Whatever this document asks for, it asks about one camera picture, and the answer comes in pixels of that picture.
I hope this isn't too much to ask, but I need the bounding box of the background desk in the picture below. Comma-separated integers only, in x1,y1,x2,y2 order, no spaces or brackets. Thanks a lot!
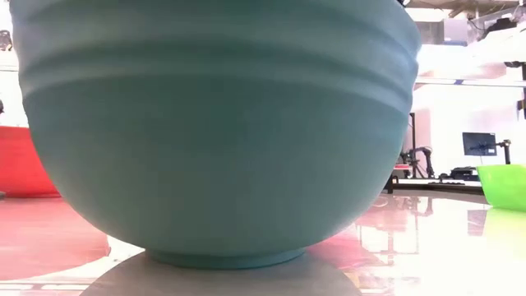
438,165,480,184

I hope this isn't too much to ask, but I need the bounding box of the red large bowl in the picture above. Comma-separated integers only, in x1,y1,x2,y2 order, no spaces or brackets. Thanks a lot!
0,125,62,199

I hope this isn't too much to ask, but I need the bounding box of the black hanging device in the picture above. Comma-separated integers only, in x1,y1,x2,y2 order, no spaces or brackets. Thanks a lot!
0,29,13,53

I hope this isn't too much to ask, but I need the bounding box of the black background monitor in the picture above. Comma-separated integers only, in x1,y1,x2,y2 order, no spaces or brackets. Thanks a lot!
462,132,498,158

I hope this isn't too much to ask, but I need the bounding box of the teal large bowl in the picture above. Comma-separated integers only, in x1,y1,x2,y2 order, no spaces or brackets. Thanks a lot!
8,0,422,271

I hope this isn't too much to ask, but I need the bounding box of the green small bowl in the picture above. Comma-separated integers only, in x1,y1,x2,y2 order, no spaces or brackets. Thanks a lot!
476,164,526,213

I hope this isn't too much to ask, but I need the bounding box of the black table frame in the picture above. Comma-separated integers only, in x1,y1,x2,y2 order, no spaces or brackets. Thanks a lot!
392,181,486,197

